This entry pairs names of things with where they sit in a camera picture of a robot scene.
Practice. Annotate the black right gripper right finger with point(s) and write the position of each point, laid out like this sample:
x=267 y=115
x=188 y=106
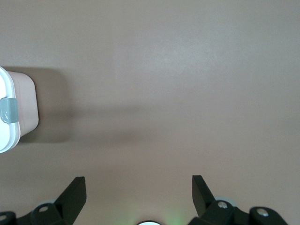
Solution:
x=202 y=201

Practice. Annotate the grey lid clip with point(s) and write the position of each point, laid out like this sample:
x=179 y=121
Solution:
x=8 y=110

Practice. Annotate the pink plastic storage box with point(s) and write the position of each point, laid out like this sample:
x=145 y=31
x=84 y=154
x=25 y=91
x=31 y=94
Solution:
x=27 y=105

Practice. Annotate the white plastic box lid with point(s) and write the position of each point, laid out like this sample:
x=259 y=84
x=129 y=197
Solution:
x=7 y=136

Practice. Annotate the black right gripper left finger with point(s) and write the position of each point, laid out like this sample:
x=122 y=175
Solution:
x=70 y=201

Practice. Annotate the brown table mat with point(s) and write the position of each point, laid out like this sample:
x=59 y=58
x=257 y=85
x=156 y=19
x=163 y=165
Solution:
x=164 y=93

